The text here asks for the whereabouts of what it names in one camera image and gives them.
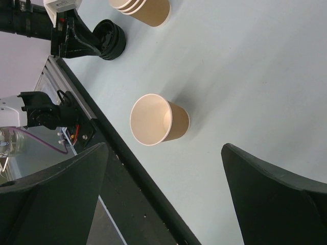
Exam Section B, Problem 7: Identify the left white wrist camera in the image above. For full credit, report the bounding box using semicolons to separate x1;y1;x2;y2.
43;0;82;28

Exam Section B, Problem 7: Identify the brown paper coffee cup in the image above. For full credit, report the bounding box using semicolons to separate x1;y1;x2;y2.
129;93;191;146

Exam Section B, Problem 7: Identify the stack of brown paper cups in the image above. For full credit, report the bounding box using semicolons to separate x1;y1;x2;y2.
109;0;171;27

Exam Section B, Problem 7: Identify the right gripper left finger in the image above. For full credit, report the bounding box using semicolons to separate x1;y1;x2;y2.
1;143;108;244

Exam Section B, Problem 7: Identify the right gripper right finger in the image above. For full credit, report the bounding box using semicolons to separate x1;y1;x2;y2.
221;143;326;244

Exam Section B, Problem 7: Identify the stack of black lids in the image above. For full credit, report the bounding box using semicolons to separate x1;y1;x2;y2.
93;19;127;61

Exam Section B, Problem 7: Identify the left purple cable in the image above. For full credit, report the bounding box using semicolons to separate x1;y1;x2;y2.
10;127;68;155

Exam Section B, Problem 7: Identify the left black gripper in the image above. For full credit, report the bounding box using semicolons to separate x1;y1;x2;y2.
1;1;101;58

